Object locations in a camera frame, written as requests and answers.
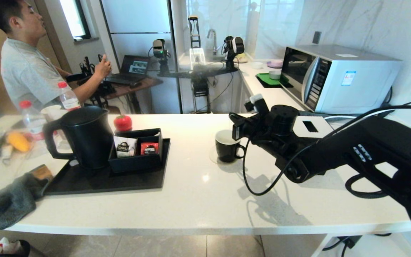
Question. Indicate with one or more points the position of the dark wall socket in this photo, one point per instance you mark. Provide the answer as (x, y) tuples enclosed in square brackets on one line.
[(316, 37)]

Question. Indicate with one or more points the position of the white plastic basket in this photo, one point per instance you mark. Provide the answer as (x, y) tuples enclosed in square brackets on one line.
[(197, 59)]

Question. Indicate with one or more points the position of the round translucent coaster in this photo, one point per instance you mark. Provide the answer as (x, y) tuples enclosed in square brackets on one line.
[(211, 156)]

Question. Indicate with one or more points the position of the black waste bin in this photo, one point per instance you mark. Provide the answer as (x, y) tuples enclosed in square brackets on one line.
[(9, 248)]

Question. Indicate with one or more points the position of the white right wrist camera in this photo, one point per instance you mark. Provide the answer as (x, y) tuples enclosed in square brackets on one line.
[(259, 103)]

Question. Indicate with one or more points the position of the black framed window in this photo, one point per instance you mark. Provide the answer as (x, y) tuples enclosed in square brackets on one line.
[(71, 18)]

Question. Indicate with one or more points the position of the chrome faucet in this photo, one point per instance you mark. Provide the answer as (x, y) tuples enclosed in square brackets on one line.
[(211, 34)]

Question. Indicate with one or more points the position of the black jointed arm white joint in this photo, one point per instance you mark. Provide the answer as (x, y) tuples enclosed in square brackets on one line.
[(234, 46)]

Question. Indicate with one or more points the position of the small white tag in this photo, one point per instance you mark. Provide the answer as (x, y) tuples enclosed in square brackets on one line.
[(72, 163)]

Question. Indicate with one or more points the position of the black jointed control arm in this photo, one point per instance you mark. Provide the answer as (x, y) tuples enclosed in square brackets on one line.
[(91, 80)]

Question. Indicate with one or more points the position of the black serving tray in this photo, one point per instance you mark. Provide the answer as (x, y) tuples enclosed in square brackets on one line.
[(127, 184)]

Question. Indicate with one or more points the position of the black mug white inside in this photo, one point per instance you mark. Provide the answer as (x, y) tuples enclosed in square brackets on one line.
[(227, 153)]

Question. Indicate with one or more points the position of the green tray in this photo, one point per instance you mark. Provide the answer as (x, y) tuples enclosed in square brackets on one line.
[(266, 80)]

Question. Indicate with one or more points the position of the black laptop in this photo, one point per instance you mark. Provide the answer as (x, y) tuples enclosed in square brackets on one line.
[(134, 68)]

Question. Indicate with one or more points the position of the clear red-capped water bottle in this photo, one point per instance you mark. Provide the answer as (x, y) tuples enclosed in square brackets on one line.
[(69, 101), (32, 121)]

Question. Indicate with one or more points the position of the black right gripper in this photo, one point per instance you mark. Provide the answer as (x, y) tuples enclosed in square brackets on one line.
[(259, 126)]

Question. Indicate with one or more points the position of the black electric kettle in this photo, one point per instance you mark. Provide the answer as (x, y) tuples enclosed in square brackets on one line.
[(87, 142)]

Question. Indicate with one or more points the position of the orange corn cob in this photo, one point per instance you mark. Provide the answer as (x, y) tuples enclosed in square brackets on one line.
[(18, 142)]

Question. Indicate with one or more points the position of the silver microwave oven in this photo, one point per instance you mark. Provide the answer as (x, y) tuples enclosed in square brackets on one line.
[(355, 82)]

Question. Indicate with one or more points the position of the silver refrigerator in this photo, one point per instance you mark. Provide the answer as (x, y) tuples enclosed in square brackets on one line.
[(137, 21)]

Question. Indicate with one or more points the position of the black camera on stand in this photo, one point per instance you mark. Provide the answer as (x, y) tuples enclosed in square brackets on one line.
[(160, 49)]

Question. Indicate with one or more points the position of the white tea bag packet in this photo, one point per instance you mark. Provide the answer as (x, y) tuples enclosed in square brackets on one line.
[(124, 147)]

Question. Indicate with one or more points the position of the small pale bowl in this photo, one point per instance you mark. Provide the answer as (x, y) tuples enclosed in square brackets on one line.
[(274, 75)]

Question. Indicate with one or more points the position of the red tomato shaped container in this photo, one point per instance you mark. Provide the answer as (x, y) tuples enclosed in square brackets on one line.
[(122, 123)]

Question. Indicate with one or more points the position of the purple plate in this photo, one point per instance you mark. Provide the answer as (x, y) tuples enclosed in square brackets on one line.
[(275, 64)]

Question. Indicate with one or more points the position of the black platform stand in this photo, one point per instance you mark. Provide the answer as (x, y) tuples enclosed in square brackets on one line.
[(200, 89)]

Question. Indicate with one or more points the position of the black organizer box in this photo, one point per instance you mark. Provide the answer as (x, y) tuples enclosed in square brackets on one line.
[(134, 166)]

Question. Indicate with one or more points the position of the man in grey shirt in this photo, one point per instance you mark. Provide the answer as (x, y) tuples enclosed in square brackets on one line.
[(27, 71)]

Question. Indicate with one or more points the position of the small white bowl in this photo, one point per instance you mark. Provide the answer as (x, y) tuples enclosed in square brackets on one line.
[(257, 65)]

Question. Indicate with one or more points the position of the grey cloth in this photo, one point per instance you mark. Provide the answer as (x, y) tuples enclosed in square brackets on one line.
[(9, 203)]

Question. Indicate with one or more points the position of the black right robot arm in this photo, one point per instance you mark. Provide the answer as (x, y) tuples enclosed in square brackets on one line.
[(369, 142)]

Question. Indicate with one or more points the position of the black tissue box white top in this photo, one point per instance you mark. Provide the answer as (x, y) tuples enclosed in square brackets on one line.
[(314, 126)]

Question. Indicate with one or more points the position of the red drink packet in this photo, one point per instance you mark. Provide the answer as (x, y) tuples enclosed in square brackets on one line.
[(149, 148)]

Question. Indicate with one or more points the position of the small wooden block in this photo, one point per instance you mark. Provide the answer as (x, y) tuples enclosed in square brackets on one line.
[(41, 173)]

